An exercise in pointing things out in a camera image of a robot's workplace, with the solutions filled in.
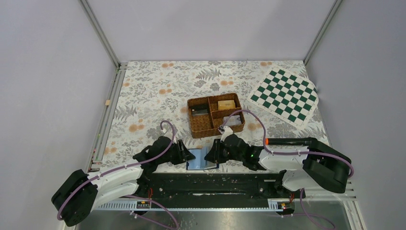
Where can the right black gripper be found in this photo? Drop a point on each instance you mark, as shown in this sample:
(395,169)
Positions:
(214,155)

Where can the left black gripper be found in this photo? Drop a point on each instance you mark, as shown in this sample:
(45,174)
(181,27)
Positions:
(183,155)

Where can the blue leather card holder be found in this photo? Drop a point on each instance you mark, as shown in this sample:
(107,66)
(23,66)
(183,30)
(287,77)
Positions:
(199,163)

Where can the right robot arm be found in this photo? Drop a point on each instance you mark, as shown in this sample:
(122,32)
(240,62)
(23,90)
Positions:
(300,162)

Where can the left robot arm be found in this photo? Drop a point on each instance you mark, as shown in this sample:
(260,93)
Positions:
(82,192)

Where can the grey card stack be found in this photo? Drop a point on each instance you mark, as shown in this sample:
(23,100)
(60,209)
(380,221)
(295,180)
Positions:
(233,120)

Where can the tan card box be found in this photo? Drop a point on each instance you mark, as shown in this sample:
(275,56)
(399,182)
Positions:
(226,104)

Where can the woven wicker divided basket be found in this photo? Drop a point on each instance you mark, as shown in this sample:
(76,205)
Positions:
(207,125)

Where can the black marker orange cap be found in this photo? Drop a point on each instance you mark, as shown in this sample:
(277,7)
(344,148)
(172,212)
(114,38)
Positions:
(289,141)

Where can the green white chessboard mat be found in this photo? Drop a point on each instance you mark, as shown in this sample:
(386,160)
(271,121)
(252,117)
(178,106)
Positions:
(289,97)

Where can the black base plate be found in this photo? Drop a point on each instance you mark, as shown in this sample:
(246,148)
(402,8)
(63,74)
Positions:
(200,190)

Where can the aluminium frame rail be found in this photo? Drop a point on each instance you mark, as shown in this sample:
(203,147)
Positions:
(121,133)

